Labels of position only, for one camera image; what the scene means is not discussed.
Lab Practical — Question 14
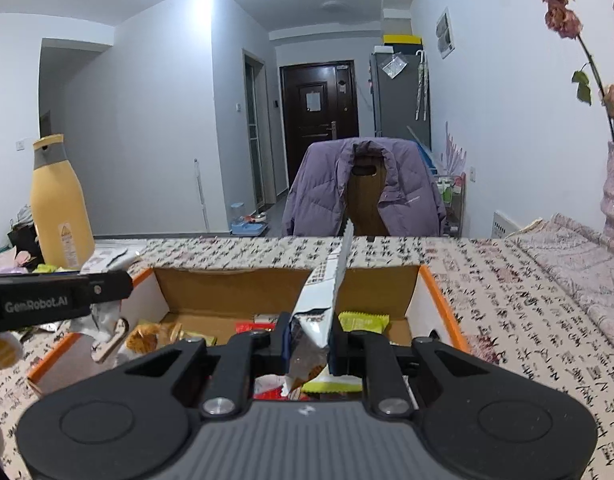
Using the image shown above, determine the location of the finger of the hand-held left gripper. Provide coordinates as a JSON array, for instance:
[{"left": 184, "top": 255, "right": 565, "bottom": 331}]
[{"left": 80, "top": 270, "right": 134, "bottom": 307}]

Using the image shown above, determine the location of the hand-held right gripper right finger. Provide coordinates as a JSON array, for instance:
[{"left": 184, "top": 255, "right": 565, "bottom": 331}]
[{"left": 328, "top": 317, "right": 492, "bottom": 418}]

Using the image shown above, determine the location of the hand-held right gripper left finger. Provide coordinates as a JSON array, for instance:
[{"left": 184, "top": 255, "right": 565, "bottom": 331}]
[{"left": 122, "top": 312, "right": 294, "bottom": 418}]

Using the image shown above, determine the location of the white serrated snack packet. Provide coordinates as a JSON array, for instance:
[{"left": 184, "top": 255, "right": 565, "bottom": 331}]
[{"left": 286, "top": 224, "right": 355, "bottom": 397}]

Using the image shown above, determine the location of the golden cracker packet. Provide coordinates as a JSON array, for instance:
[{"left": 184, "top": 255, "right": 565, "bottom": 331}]
[{"left": 124, "top": 321, "right": 184, "bottom": 357}]

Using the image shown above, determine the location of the orange cardboard box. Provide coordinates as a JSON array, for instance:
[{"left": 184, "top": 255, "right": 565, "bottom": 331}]
[{"left": 26, "top": 265, "right": 472, "bottom": 403}]

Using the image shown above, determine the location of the green white long packet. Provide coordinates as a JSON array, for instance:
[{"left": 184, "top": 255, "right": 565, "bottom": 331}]
[{"left": 301, "top": 364, "right": 364, "bottom": 395}]

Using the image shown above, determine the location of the lime green snack packet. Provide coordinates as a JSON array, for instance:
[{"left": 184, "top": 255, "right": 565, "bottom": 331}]
[{"left": 338, "top": 311, "right": 391, "bottom": 333}]

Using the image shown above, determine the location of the white red snack packet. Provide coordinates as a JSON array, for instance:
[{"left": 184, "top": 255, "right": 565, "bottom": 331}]
[{"left": 253, "top": 374, "right": 289, "bottom": 401}]

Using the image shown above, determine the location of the purple tissue pack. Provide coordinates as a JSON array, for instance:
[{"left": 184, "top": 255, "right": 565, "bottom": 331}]
[{"left": 0, "top": 254, "right": 30, "bottom": 276}]

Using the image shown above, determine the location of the black bag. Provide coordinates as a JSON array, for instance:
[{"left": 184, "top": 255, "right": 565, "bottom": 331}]
[{"left": 7, "top": 220, "right": 40, "bottom": 267}]

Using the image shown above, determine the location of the yellow thermos bottle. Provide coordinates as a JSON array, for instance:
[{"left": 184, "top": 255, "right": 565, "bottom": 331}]
[{"left": 30, "top": 134, "right": 96, "bottom": 271}]

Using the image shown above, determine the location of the blue pet feeder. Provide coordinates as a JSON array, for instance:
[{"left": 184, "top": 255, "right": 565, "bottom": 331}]
[{"left": 229, "top": 202, "right": 269, "bottom": 236}]

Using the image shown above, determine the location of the wooden chair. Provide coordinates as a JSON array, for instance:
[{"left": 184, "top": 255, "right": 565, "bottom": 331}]
[{"left": 346, "top": 141, "right": 395, "bottom": 237}]

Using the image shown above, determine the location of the purple puffer jacket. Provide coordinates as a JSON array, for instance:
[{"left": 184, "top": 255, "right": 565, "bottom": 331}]
[{"left": 282, "top": 137, "right": 447, "bottom": 237}]

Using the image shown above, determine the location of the dark brown entrance door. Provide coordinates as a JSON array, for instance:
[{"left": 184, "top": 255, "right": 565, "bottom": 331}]
[{"left": 279, "top": 61, "right": 360, "bottom": 193}]

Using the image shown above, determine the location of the metal shelf rack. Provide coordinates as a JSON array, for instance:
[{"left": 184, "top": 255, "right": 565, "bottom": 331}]
[{"left": 433, "top": 172, "right": 468, "bottom": 238}]

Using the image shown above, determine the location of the grey side door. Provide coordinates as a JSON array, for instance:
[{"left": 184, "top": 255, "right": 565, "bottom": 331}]
[{"left": 243, "top": 50, "right": 268, "bottom": 213}]

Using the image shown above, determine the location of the grey pink quilt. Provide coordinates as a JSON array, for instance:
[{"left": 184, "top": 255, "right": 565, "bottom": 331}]
[{"left": 507, "top": 212, "right": 614, "bottom": 346}]

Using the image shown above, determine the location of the grey refrigerator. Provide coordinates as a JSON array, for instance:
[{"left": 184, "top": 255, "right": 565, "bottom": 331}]
[{"left": 369, "top": 46, "right": 432, "bottom": 148}]

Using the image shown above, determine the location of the white folded umbrella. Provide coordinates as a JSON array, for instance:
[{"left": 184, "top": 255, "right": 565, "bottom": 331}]
[{"left": 416, "top": 50, "right": 430, "bottom": 122}]

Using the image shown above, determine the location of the clear plastic pouch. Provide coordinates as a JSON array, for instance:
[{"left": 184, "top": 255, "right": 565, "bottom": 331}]
[{"left": 381, "top": 52, "right": 408, "bottom": 79}]

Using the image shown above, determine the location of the dried pink rose bouquet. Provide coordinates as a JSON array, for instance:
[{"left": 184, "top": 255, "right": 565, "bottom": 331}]
[{"left": 533, "top": 0, "right": 614, "bottom": 143}]

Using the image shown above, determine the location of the pink feather wall decoration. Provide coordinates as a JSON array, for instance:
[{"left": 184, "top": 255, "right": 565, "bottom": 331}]
[{"left": 443, "top": 120, "right": 468, "bottom": 176}]

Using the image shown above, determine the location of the wall poster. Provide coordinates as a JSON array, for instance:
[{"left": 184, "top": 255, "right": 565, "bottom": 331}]
[{"left": 435, "top": 7, "right": 456, "bottom": 59}]

